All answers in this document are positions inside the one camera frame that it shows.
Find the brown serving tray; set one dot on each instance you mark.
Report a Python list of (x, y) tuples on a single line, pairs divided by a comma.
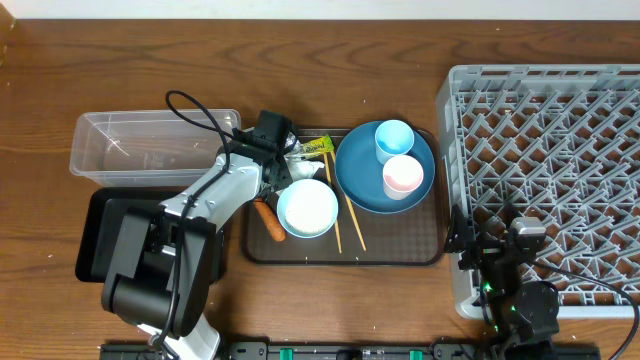
[(410, 238)]

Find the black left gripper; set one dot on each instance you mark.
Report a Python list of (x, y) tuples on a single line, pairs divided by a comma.
[(286, 176)]

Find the dark blue plate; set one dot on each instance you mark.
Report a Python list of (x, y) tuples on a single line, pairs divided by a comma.
[(359, 173)]

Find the foil snack wrapper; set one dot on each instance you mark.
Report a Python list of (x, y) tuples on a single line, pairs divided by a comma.
[(310, 149)]

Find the grey dishwasher rack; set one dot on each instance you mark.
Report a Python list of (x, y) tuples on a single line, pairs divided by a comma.
[(561, 143)]

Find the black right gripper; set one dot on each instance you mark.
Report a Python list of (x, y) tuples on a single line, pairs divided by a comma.
[(482, 250)]

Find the light blue bowl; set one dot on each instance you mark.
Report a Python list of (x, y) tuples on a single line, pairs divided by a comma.
[(303, 209)]

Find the clear plastic bin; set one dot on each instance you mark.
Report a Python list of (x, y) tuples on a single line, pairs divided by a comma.
[(152, 148)]

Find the light blue cup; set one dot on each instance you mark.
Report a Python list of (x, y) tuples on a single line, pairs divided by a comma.
[(392, 138)]

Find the black tray bin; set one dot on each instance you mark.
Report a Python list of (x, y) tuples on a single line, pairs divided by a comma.
[(106, 211)]

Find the pink cup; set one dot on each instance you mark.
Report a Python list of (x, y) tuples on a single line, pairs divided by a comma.
[(402, 175)]

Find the wooden chopstick right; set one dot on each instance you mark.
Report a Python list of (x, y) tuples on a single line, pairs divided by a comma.
[(351, 210)]

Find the white paper napkin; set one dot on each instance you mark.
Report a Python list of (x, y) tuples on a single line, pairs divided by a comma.
[(303, 169)]

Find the wooden chopstick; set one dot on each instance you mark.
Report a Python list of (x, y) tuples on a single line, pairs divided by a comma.
[(351, 210), (333, 202)]

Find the orange carrot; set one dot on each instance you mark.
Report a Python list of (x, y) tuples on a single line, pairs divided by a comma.
[(270, 220)]

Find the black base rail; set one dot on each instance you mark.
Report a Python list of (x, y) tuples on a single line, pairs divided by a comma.
[(436, 351)]

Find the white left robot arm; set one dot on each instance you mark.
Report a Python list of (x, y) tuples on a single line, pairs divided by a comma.
[(184, 228)]

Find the wooden chopstick left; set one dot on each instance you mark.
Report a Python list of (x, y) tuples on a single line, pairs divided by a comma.
[(333, 202)]

